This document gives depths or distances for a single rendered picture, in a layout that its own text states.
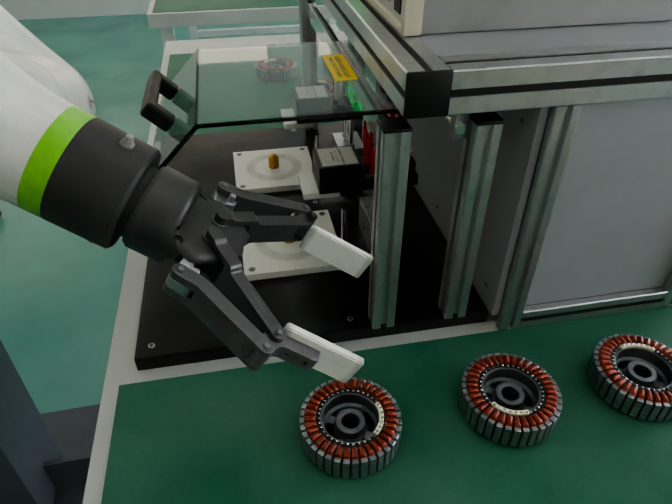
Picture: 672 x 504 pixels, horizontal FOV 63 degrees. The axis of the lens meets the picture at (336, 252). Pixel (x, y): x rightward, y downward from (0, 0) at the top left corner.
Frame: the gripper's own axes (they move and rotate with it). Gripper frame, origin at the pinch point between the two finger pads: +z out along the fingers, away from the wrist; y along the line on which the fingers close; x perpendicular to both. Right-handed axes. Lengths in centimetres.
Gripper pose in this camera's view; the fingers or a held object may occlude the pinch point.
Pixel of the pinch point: (350, 308)
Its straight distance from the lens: 50.2
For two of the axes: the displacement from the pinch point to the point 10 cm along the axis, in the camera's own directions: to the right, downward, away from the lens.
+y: -1.1, 6.0, -7.9
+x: 5.0, -6.6, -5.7
